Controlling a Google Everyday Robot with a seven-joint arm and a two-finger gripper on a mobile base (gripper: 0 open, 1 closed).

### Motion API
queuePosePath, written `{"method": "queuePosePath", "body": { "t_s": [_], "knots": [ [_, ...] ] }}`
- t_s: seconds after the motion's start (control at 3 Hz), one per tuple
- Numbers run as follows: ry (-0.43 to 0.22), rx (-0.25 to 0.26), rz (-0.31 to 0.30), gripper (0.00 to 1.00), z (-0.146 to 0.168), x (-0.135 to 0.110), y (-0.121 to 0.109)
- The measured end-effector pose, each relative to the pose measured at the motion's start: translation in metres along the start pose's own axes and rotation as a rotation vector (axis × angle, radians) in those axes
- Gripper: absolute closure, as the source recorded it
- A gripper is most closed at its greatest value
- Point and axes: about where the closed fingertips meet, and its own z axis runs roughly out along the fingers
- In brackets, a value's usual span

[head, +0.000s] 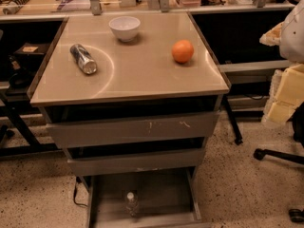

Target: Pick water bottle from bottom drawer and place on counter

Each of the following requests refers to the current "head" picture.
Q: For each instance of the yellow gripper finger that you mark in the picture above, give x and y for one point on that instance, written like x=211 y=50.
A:
x=286 y=94
x=272 y=37

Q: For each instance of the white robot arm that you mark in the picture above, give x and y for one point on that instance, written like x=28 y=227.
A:
x=291 y=45

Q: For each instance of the middle grey drawer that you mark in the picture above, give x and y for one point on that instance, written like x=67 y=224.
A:
x=94 y=166

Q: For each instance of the grey drawer cabinet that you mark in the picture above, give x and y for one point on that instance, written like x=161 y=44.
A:
x=135 y=79

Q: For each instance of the open bottom grey drawer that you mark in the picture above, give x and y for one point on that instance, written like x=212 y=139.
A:
x=166 y=200

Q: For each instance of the top grey drawer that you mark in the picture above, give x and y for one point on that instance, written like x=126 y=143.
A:
x=133 y=130

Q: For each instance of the orange fruit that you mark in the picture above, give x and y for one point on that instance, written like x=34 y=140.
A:
x=182 y=51

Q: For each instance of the black office chair base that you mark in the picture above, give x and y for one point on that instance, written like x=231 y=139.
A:
x=296 y=215

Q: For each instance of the white ceramic bowl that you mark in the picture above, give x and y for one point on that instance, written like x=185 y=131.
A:
x=125 y=28

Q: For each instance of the silver blue drink can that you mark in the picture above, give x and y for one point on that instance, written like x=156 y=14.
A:
x=83 y=59

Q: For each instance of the black desk leg frame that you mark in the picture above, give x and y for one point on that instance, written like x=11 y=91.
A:
x=232 y=119

